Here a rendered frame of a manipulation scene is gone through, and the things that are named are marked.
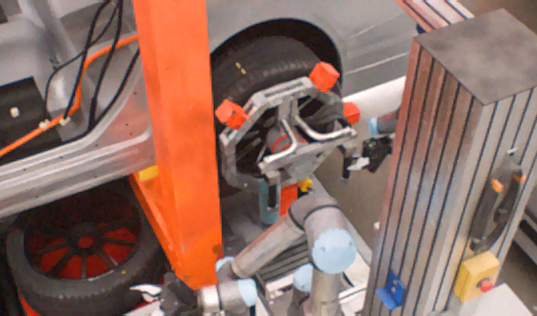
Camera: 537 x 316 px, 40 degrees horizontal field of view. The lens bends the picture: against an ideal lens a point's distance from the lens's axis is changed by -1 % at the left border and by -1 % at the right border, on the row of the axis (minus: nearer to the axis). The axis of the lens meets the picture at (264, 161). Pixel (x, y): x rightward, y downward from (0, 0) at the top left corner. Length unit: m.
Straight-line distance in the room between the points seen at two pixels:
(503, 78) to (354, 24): 1.64
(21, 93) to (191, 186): 1.28
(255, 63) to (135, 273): 0.99
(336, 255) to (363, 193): 2.06
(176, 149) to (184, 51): 0.37
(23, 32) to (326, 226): 2.08
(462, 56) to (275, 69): 1.37
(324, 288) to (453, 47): 0.83
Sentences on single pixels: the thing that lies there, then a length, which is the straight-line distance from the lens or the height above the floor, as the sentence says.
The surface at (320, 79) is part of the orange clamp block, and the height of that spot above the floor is 1.13.
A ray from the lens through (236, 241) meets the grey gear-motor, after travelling 3.25.
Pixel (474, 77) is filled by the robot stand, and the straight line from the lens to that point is 1.55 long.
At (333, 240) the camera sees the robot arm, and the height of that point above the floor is 1.46.
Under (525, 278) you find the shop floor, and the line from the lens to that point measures 3.84.
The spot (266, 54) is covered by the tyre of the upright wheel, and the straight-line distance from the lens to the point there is 2.93.
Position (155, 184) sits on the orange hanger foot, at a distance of 3.13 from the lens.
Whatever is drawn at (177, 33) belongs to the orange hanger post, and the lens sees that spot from 2.05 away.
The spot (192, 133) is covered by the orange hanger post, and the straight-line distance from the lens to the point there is 2.30.
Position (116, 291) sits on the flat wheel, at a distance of 3.07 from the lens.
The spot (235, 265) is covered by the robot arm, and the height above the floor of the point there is 1.19.
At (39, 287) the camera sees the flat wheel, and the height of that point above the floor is 0.50.
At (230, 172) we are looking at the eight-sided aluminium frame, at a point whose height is 0.80.
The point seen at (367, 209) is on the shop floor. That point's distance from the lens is 3.93.
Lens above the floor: 2.99
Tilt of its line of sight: 46 degrees down
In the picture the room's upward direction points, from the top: straight up
